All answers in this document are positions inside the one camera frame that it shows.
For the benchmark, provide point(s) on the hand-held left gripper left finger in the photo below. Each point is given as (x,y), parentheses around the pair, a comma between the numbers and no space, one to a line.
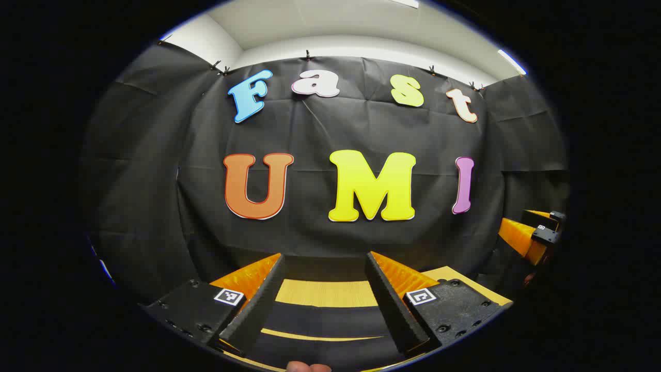
(256,310)

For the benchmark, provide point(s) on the black backdrop cloth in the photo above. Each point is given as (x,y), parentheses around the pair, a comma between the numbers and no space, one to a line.
(320,129)

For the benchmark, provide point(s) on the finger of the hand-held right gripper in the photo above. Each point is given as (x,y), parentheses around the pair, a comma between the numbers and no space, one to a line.
(516,235)
(557,217)

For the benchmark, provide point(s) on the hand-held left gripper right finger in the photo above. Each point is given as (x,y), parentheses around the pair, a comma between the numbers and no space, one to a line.
(392,310)

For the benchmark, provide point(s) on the row of black cloth clips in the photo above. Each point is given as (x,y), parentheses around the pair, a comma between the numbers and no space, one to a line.
(307,55)

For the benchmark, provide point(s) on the dark grey jeans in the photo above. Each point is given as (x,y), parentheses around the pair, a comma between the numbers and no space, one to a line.
(325,320)

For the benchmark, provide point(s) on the long ceiling light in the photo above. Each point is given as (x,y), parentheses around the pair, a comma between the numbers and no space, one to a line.
(405,2)
(511,61)

